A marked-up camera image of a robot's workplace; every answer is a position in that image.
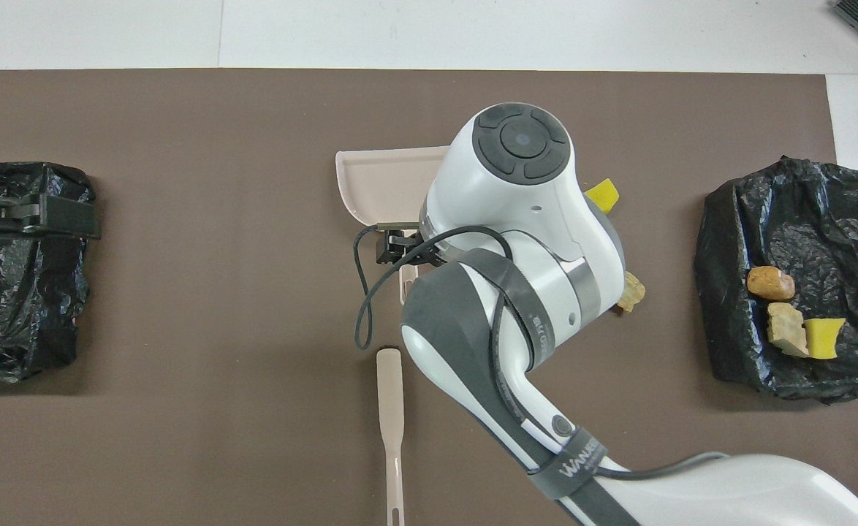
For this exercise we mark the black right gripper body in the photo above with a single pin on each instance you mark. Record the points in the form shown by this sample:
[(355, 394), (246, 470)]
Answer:
[(422, 254)]

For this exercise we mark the beige plastic dustpan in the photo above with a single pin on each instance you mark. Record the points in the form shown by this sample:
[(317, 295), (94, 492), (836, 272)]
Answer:
[(378, 183)]

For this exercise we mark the beige hand brush black bristles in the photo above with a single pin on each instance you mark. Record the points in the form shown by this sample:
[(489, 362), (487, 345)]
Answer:
[(389, 394)]

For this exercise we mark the brown toy bread roll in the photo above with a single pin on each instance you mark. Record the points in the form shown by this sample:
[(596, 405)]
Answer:
[(770, 283)]

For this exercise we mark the striped toy croissant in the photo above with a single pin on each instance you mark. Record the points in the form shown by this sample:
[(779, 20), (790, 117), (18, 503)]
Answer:
[(786, 327)]

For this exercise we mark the yellow sponge piece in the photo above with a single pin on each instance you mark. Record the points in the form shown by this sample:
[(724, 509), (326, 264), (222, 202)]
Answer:
[(604, 196), (825, 337)]

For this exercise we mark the black bag-lined bin pink patch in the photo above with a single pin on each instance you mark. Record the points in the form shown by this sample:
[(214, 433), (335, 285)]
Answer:
[(27, 307)]

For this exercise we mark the black bag-lined trash bin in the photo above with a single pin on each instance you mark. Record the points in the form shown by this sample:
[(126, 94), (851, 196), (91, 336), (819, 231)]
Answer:
[(736, 241)]

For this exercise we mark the brown table mat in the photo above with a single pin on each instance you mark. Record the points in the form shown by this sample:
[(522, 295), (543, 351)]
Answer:
[(217, 109)]

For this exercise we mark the pale crumpled bread piece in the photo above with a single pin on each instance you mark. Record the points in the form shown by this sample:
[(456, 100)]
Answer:
[(632, 294)]

